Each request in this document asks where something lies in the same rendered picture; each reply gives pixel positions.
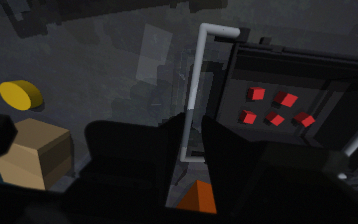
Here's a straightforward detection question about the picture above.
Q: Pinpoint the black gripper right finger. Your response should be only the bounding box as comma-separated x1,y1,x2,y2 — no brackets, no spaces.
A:
201,115,350,217

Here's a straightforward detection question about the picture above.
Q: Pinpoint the yellow cylinder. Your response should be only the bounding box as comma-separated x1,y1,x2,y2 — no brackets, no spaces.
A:
0,80,43,110

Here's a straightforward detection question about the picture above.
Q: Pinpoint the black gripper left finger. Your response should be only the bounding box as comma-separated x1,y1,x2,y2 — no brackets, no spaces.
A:
84,112,185,207

